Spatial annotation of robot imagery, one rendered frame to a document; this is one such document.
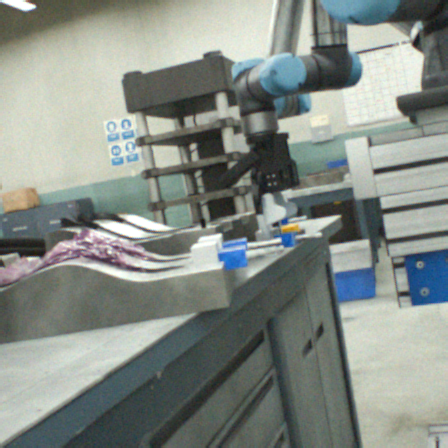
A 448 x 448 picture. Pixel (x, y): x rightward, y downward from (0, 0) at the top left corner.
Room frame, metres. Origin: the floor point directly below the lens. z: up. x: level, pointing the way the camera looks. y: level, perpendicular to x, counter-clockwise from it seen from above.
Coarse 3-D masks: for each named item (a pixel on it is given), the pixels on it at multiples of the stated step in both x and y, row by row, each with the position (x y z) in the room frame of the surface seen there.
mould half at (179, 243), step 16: (112, 224) 1.35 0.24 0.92; (144, 224) 1.42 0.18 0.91; (240, 224) 1.26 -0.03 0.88; (256, 224) 1.35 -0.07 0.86; (48, 240) 1.26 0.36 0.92; (64, 240) 1.24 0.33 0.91; (144, 240) 1.20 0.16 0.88; (160, 240) 1.16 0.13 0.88; (176, 240) 1.15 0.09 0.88; (192, 240) 1.14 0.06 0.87; (224, 240) 1.16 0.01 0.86; (256, 240) 1.33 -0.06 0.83
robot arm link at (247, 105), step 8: (240, 64) 1.24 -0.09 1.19; (248, 64) 1.23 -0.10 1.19; (256, 64) 1.24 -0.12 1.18; (232, 72) 1.27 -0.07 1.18; (240, 72) 1.24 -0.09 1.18; (248, 72) 1.22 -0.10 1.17; (240, 80) 1.24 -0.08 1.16; (240, 88) 1.24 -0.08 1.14; (240, 96) 1.25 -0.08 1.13; (248, 96) 1.23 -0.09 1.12; (240, 104) 1.25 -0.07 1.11; (248, 104) 1.24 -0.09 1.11; (256, 104) 1.23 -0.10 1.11; (264, 104) 1.24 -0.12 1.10; (272, 104) 1.25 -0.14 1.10; (240, 112) 1.26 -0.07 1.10; (248, 112) 1.24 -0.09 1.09; (256, 112) 1.24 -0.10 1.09
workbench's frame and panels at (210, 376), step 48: (240, 288) 1.00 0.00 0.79; (288, 288) 1.43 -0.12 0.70; (336, 288) 1.92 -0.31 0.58; (192, 336) 0.81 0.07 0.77; (240, 336) 1.09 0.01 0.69; (288, 336) 1.40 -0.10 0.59; (336, 336) 1.87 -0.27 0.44; (96, 384) 0.59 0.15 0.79; (144, 384) 0.76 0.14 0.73; (192, 384) 0.89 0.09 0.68; (240, 384) 1.09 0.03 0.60; (288, 384) 1.31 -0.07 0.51; (336, 384) 1.77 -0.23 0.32; (48, 432) 0.51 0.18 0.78; (96, 432) 0.65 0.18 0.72; (144, 432) 0.74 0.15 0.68; (192, 432) 0.88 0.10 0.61; (240, 432) 1.05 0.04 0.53; (288, 432) 1.29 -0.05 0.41; (336, 432) 1.68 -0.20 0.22
